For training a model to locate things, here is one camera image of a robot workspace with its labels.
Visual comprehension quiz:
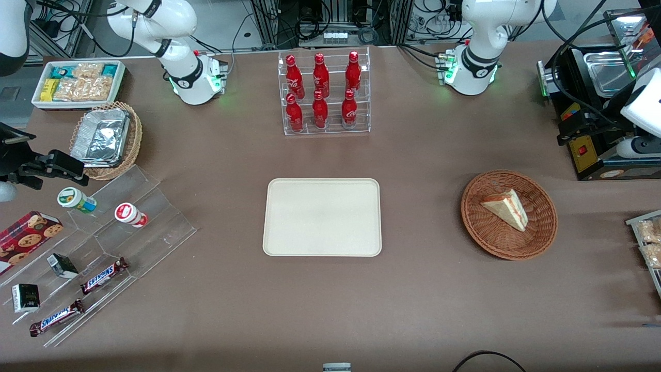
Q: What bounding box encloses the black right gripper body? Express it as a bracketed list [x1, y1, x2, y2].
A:
[0, 122, 50, 179]

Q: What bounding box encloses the triangular sandwich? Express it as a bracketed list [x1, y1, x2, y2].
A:
[480, 189, 529, 232]

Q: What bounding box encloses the silver foil tray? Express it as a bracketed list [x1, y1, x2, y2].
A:
[70, 108, 131, 168]

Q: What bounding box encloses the light tan wicker basket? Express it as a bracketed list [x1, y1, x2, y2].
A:
[69, 101, 143, 181]

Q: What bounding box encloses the grey snack tray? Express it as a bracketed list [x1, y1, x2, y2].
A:
[625, 209, 661, 300]

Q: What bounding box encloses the brown round wicker basket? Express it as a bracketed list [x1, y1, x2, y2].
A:
[461, 170, 559, 260]

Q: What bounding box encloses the cream rectangular plastic tray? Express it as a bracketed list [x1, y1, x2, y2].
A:
[262, 178, 382, 257]

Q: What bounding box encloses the black counter machine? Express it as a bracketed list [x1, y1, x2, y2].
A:
[537, 9, 661, 181]

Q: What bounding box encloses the green label yogurt cup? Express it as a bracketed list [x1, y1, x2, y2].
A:
[57, 187, 97, 214]

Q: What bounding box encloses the white rectangular snack bin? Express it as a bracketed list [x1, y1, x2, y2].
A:
[31, 60, 127, 111]

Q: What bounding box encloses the red plaid cookie box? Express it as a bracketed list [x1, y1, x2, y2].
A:
[0, 211, 64, 276]

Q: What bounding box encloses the large clear cracker bag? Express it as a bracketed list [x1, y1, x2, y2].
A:
[53, 76, 115, 102]

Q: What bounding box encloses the red label yogurt cup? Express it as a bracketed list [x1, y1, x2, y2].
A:
[114, 203, 149, 228]

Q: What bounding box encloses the small clear cracker bag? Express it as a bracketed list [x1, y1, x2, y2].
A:
[72, 63, 104, 80]

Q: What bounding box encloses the small dark green box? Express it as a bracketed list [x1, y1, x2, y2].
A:
[46, 253, 79, 280]
[11, 284, 41, 314]

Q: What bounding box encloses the clear acrylic tiered stand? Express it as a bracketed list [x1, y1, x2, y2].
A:
[0, 164, 197, 348]

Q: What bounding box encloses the brown snickers bar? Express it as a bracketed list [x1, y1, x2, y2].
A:
[29, 299, 85, 337]
[80, 257, 129, 295]

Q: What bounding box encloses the clear pastry bag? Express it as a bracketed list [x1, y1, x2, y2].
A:
[640, 243, 661, 269]
[636, 219, 661, 244]

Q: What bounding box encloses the red cola bottle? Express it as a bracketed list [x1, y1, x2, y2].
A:
[341, 89, 358, 129]
[345, 51, 362, 94]
[286, 55, 305, 99]
[286, 93, 304, 132]
[312, 90, 329, 130]
[313, 53, 331, 99]

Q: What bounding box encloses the clear acrylic bottle rack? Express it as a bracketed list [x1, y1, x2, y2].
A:
[278, 46, 371, 136]

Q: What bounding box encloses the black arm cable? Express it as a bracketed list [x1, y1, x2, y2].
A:
[541, 0, 661, 130]

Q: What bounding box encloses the black table cable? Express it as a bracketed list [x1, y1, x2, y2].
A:
[452, 351, 527, 372]

